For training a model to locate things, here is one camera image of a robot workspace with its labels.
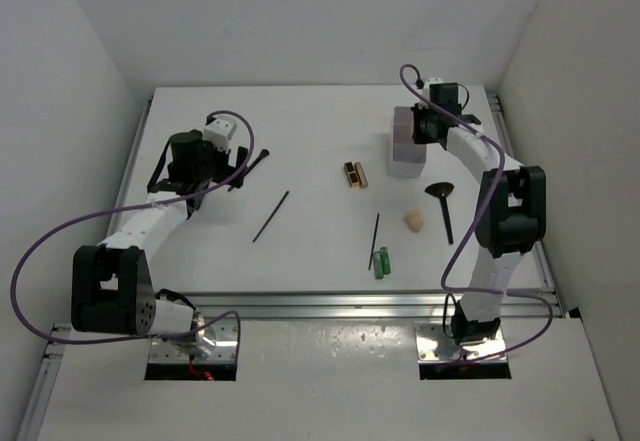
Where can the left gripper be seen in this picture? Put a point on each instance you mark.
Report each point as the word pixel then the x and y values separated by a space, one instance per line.
pixel 225 169

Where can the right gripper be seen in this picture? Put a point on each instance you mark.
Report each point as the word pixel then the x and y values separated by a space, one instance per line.
pixel 419 110

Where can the white three-compartment organizer box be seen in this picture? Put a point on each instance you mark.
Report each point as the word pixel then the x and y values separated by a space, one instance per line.
pixel 405 159

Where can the beige makeup sponge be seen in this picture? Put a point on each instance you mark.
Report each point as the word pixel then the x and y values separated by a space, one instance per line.
pixel 414 220

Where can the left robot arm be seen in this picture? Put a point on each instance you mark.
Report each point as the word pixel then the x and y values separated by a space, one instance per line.
pixel 112 290

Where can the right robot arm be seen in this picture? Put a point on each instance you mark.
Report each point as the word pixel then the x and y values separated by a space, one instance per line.
pixel 510 215

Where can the black small round brush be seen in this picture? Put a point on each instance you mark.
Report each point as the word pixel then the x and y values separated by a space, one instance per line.
pixel 262 155

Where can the black thin pencil left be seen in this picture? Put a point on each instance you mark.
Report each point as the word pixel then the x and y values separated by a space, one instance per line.
pixel 271 216

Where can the black thin pencil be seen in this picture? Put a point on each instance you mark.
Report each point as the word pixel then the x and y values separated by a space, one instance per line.
pixel 271 216
pixel 373 241

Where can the rose gold lipstick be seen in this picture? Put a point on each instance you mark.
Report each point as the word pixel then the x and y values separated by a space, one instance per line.
pixel 363 182

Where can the black gold lipstick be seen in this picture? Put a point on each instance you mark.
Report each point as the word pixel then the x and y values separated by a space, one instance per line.
pixel 352 175

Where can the black thin pencil right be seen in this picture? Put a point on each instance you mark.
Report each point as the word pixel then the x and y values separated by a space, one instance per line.
pixel 373 241

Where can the green tube right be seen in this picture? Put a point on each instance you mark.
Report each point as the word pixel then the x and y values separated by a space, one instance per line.
pixel 385 260

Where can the green tube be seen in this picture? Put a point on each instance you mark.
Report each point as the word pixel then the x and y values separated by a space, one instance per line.
pixel 385 260
pixel 377 265

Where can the green tube left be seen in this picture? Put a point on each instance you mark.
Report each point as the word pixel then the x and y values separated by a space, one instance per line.
pixel 377 265

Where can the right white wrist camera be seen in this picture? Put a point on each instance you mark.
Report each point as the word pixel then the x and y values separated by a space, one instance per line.
pixel 432 81

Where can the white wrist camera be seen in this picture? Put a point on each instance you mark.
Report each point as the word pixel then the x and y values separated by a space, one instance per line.
pixel 219 132
pixel 432 81

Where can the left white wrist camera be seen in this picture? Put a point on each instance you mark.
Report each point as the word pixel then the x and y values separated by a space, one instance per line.
pixel 219 132

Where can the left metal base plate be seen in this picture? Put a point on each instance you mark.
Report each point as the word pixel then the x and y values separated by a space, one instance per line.
pixel 215 345

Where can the metal base plate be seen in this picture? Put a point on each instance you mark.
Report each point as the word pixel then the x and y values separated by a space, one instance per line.
pixel 215 345
pixel 436 348

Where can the aluminium rail front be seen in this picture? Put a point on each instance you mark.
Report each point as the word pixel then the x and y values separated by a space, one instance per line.
pixel 310 305

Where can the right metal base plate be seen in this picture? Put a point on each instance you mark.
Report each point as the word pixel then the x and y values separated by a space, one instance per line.
pixel 436 348

